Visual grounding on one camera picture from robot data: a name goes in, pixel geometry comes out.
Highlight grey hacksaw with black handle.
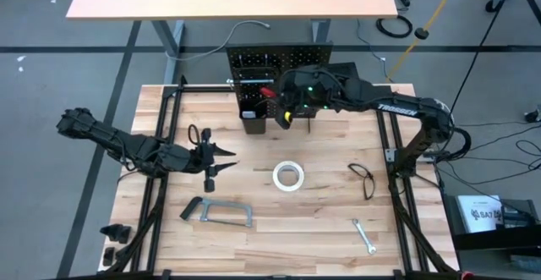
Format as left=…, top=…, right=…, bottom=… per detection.
left=179, top=195, right=254, bottom=229

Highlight black side table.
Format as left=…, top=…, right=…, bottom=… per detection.
left=441, top=193, right=541, bottom=280

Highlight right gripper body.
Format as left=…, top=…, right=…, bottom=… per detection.
left=275, top=63, right=339, bottom=131

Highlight black cable coil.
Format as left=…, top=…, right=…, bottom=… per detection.
left=375, top=14, right=413, bottom=39

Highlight tall black pegboard bin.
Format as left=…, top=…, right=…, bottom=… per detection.
left=238, top=102, right=268, bottom=135

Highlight black aluminium table frame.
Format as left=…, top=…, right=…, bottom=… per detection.
left=99, top=74, right=462, bottom=280

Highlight large black plastic bracket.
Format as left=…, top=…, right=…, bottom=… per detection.
left=100, top=223, right=133, bottom=244

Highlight black grid mat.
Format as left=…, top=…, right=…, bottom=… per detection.
left=332, top=62, right=361, bottom=79

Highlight yellow cord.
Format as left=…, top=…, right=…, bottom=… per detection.
left=385, top=0, right=465, bottom=83

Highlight silver combination wrench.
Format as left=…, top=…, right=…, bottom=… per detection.
left=351, top=217, right=378, bottom=256

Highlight black taut cable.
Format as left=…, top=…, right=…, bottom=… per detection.
left=450, top=0, right=520, bottom=112

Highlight white booklet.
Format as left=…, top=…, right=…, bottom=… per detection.
left=456, top=194, right=504, bottom=233

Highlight black safety glasses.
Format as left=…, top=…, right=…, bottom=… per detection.
left=347, top=162, right=376, bottom=201

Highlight white tape roll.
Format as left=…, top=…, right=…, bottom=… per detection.
left=271, top=160, right=305, bottom=193

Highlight grey floor cable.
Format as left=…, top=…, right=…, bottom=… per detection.
left=164, top=19, right=271, bottom=63

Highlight wide black pegboard bin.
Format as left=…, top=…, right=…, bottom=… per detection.
left=294, top=105, right=325, bottom=118

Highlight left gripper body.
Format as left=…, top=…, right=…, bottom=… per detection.
left=188, top=128, right=213, bottom=193

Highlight black perforated pegboard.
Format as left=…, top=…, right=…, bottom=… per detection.
left=225, top=41, right=335, bottom=135

